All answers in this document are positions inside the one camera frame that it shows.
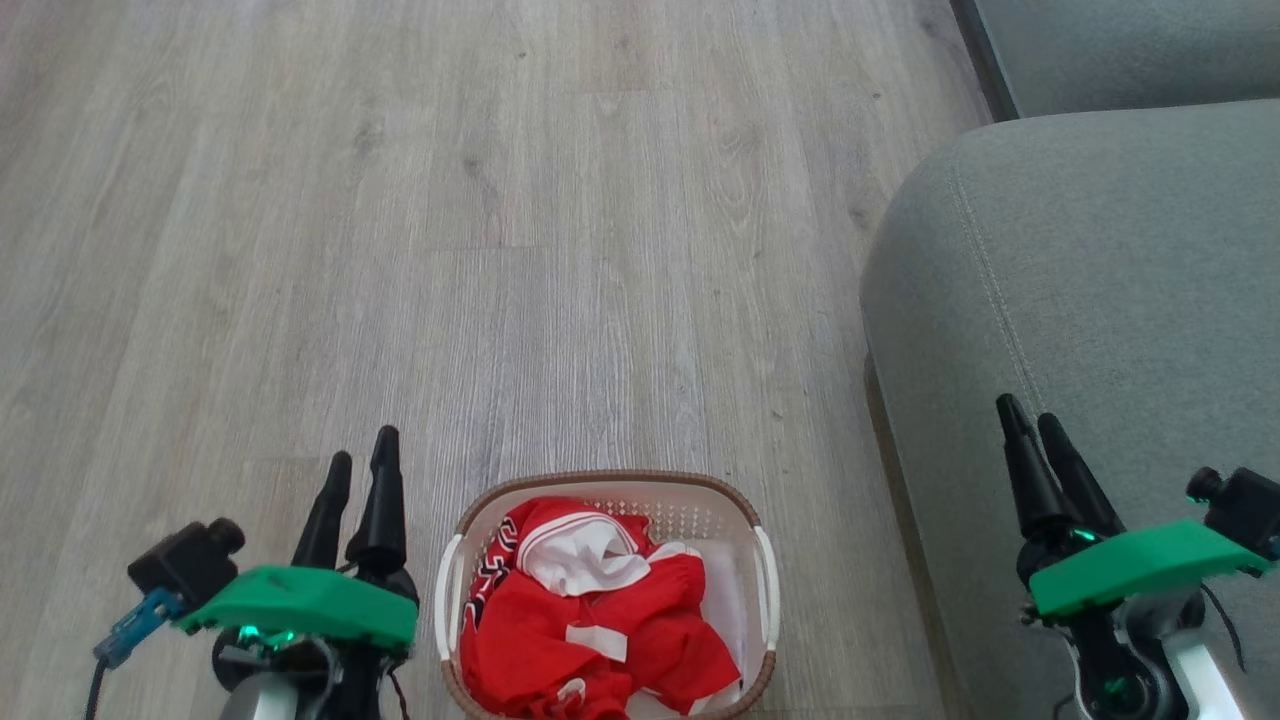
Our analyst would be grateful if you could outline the blue camera connector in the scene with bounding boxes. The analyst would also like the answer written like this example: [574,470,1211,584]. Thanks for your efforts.
[95,588,186,669]

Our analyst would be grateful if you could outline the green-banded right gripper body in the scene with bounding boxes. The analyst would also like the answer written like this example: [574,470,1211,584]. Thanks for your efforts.
[1018,518,1271,646]

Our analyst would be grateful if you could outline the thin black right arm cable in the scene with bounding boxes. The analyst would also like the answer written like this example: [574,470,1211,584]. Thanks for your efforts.
[1200,583,1248,673]

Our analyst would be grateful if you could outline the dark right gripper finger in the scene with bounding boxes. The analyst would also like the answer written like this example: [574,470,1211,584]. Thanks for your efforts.
[996,393,1077,541]
[1037,412,1127,537]

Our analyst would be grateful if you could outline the grey sofa seat section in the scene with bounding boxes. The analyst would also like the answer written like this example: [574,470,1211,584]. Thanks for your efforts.
[950,0,1280,121]

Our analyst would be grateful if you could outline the white brown-rimmed laundry basket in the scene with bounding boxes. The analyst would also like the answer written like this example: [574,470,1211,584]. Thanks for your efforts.
[435,470,781,720]

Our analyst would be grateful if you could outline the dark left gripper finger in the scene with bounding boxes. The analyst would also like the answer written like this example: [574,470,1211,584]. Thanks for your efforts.
[290,450,354,571]
[345,425,409,579]

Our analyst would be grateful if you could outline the red white-striped shorts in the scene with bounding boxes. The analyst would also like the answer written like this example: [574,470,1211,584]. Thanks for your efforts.
[460,555,743,720]

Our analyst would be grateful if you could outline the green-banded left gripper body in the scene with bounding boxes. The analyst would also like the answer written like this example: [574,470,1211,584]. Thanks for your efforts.
[172,565,421,693]

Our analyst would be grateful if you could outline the red jersey black-white trim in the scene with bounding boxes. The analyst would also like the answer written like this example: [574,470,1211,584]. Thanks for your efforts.
[465,497,706,641]

